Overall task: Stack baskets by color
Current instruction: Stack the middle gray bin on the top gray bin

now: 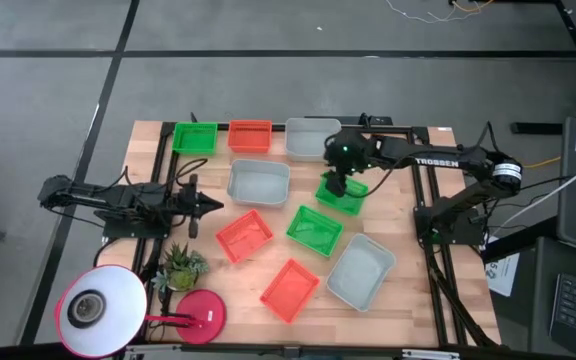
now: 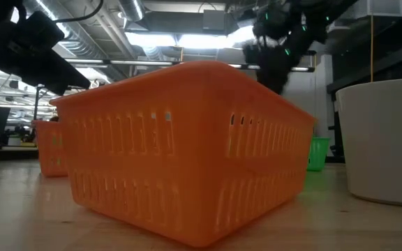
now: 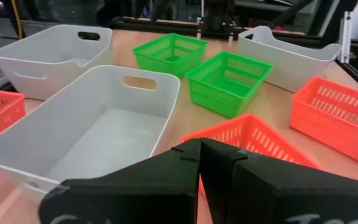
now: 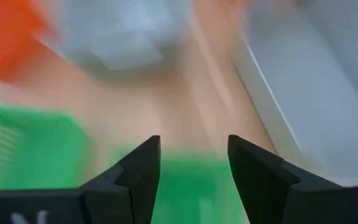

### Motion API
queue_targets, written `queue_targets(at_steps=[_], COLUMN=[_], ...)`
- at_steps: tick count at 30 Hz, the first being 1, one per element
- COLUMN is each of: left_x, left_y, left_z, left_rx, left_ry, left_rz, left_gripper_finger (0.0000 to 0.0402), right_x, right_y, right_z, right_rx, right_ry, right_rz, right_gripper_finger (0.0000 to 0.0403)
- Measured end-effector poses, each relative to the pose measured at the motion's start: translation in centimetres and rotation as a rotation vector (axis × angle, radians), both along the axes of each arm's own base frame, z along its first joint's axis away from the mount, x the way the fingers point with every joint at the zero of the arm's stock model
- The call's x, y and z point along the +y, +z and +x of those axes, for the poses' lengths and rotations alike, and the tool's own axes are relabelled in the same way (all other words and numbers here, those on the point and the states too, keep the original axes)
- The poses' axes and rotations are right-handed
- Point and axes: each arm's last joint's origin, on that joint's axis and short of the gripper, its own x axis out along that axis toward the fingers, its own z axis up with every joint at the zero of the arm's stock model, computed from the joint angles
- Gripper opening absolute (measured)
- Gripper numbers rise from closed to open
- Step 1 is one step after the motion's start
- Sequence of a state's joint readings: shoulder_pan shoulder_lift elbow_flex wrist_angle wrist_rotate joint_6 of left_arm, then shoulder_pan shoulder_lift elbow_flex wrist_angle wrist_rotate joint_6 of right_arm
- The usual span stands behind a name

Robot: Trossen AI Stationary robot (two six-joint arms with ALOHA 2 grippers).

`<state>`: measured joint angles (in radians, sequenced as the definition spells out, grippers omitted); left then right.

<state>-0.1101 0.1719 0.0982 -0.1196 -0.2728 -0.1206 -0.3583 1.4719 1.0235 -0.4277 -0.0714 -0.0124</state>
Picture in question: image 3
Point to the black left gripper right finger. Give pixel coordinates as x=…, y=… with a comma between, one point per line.
x=278, y=196

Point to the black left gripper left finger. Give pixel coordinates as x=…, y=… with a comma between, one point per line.
x=154, y=189

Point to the green plastic mesh basket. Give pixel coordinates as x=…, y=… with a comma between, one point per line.
x=166, y=63
x=219, y=96

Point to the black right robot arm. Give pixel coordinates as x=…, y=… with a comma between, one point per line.
x=217, y=18

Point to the white plastic bin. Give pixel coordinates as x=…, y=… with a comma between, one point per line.
x=45, y=56
x=82, y=130
x=287, y=67

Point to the aluminium frame post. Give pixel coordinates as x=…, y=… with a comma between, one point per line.
x=346, y=34

